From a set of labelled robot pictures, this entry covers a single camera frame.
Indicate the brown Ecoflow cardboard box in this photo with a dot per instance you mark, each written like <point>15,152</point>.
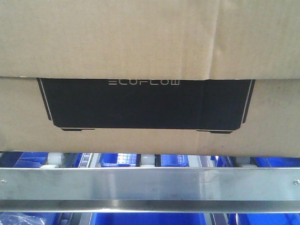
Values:
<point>195,77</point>

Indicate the blue bin behind shelf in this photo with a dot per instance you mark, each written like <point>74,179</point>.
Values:
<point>118,160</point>

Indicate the blue plastic bin lower middle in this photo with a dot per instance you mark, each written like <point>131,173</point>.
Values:
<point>148,219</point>

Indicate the blue plastic bin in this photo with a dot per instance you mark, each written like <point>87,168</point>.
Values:
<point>50,218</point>
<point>264,219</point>
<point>148,219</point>

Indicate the blue plastic bin lower right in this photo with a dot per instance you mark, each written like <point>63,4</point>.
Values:
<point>264,219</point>

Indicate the blue plastic bin lower left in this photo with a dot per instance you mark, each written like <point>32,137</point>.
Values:
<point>50,218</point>

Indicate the clear plastic bag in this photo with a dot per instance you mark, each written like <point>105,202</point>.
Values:
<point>18,219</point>

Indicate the steel shelf front rail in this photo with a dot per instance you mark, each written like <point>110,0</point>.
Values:
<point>157,189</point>

